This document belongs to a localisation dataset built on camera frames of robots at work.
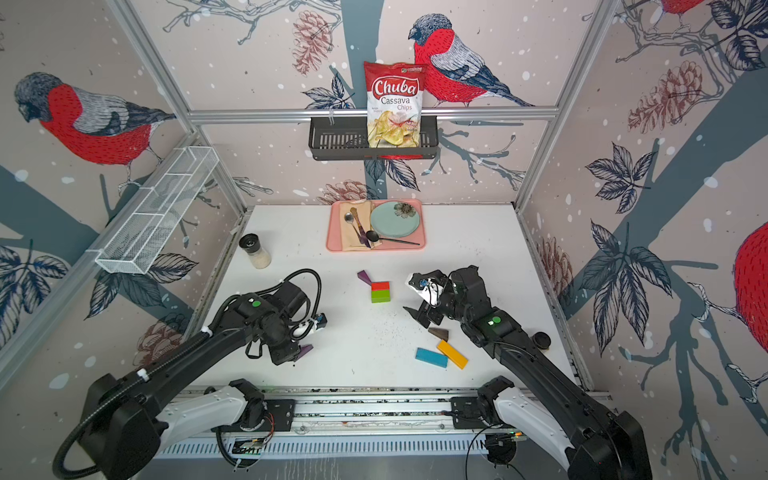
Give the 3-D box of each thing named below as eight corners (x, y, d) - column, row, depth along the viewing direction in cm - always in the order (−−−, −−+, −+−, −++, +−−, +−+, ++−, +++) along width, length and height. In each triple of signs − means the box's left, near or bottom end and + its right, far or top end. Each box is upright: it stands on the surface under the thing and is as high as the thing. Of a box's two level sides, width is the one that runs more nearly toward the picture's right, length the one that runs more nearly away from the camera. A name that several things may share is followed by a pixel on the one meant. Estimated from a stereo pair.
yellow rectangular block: (435, 347, 87) (436, 345, 85) (441, 340, 88) (441, 338, 87) (462, 371, 83) (464, 369, 81) (468, 363, 84) (469, 360, 83)
